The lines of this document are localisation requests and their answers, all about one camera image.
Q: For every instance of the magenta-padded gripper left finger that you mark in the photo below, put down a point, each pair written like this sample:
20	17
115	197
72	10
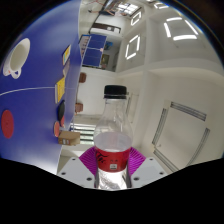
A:
76	170

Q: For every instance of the brown cardboard box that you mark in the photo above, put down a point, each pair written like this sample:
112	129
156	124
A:
69	138

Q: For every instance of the ceiling lights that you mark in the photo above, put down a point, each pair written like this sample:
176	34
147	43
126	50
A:
181	37

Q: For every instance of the flat round red coaster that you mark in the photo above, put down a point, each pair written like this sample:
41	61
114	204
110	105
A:
7	124

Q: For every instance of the yellow book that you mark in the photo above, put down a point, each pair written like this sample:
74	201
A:
60	90

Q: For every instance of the folded blue table tennis table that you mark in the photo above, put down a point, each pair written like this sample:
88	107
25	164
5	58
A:
95	50

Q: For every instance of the ceiling air conditioner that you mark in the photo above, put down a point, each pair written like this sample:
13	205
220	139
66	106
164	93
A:
186	111

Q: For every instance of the clear red-labelled water bottle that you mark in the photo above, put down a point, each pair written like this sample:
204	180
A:
113	140

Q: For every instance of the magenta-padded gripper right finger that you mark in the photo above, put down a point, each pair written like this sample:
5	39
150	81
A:
148	170

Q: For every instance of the tall black-framed glass door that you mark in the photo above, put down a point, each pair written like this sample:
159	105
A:
85	128

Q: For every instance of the thin grey booklet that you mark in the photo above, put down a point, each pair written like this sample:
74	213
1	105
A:
66	69

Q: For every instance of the white mug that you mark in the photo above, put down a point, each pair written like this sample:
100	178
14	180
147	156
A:
18	56

